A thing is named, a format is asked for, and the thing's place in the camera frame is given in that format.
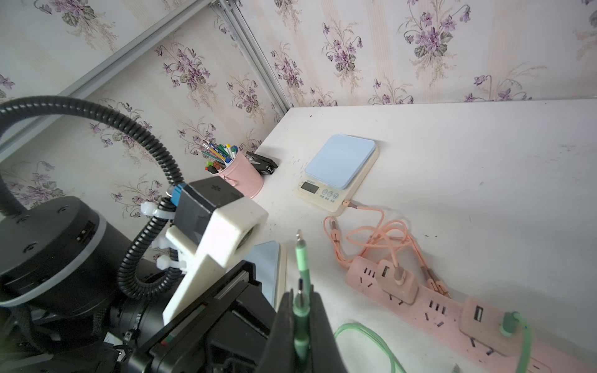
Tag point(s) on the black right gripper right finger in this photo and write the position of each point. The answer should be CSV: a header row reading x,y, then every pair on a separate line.
x,y
324,353

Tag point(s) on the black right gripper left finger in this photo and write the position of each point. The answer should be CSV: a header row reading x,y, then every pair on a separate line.
x,y
279,353

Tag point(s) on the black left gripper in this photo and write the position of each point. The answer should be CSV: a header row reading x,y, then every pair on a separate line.
x,y
224,330

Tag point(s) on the cream blue front electronic scale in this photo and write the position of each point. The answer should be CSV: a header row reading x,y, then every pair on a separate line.
x,y
270,259

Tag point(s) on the cream blue electronic scale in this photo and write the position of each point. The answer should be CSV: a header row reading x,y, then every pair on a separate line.
x,y
270,259
336,172

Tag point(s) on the pink power strip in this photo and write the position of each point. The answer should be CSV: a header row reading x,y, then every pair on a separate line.
x,y
433,314

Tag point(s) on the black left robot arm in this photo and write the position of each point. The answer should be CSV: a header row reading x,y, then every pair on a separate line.
x,y
78,296

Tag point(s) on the pink pen holder cup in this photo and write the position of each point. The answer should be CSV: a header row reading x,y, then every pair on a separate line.
x,y
241,174

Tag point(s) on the black stapler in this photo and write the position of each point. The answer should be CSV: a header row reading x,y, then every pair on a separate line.
x,y
262,164

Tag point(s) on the coloured pens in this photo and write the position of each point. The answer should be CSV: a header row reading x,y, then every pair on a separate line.
x,y
221,158

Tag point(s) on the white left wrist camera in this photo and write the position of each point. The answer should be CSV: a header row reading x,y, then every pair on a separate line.
x,y
214,228

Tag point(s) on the aluminium enclosure frame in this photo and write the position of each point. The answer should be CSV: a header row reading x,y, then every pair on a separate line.
x,y
181,57

